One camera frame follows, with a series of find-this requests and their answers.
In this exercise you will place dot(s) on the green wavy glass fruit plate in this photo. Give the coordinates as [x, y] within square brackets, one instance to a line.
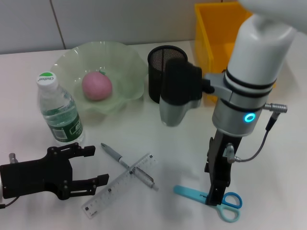
[124, 72]

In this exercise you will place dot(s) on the blue scissors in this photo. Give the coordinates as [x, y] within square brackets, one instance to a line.
[187, 191]

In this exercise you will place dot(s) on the clear green-label water bottle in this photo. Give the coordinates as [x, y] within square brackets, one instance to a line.
[62, 119]

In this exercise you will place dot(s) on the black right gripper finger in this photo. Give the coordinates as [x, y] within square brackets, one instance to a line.
[207, 169]
[216, 195]

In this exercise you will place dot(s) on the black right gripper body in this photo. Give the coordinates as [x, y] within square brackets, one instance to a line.
[220, 167]

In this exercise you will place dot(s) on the pink peach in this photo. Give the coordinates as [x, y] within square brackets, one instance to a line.
[96, 86]

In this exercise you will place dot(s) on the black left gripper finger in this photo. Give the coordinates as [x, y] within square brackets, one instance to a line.
[87, 151]
[102, 180]

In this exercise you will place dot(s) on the black mesh pen holder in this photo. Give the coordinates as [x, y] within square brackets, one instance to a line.
[156, 72]

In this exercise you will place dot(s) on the grey pen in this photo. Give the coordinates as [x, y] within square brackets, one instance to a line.
[115, 155]

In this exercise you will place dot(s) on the transparent plastic ruler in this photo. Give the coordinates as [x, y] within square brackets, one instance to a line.
[108, 191]

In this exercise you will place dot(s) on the yellow plastic bin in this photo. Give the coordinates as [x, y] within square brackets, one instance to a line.
[211, 36]

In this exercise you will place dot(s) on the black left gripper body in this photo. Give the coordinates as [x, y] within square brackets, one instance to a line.
[36, 175]

